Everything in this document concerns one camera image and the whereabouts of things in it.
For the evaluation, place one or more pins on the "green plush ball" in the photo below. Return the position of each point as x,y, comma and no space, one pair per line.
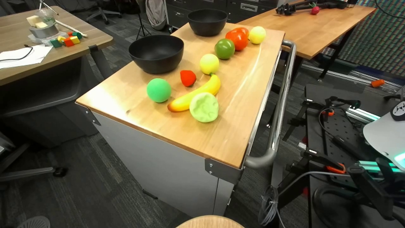
158,91

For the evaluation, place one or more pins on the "black bowl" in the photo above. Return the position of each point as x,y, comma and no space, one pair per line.
157,54
206,22

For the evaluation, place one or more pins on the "metal cart handle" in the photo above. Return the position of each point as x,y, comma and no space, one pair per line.
276,127

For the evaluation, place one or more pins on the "round wooden stool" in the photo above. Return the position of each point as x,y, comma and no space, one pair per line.
210,222

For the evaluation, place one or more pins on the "orange red plush tomato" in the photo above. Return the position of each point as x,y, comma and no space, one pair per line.
239,37

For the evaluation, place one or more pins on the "yellow plush banana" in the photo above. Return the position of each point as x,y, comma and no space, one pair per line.
182,103

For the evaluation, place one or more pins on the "wooden desk with papers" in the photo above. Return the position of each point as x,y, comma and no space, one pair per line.
29,77

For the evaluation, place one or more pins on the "wooden desk far right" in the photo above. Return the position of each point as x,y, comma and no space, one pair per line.
311,34

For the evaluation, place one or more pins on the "yellow plush ball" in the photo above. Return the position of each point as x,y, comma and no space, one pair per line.
257,35

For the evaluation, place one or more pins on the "clear plastic container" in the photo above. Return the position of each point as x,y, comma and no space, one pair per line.
41,25

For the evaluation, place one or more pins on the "white paper sheets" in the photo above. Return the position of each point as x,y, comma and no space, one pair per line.
25,56

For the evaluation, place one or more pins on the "black tool with red tip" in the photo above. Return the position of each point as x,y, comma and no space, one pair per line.
313,7

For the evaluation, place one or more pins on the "green plush apple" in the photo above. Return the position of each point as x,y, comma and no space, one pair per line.
224,49

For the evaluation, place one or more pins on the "near black bowl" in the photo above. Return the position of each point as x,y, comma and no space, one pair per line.
157,54

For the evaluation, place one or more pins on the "colourful toy blocks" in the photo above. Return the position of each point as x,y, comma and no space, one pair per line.
65,40

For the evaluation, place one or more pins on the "yellow green plush lemon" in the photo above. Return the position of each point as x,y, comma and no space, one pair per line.
208,64

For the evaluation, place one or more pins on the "small red plush strawberry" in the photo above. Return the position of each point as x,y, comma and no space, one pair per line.
187,78

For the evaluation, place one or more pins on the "white cart with wooden top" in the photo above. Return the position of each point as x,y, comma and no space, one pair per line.
188,165

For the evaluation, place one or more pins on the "far black bowl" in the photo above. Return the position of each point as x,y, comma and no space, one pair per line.
206,22

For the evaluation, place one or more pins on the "light green plush cabbage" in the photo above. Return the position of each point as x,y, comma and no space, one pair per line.
203,108

